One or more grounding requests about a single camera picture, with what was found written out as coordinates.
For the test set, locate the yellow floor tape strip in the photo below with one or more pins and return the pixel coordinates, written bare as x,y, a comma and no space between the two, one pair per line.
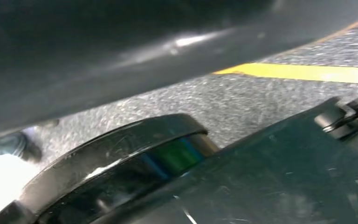
305,72

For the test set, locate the grey robot body shell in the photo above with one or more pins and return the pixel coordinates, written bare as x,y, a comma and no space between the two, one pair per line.
105,46

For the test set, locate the person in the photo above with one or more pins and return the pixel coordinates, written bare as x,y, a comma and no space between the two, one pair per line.
9,145

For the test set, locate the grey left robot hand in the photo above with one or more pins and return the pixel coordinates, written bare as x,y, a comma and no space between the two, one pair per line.
259,179

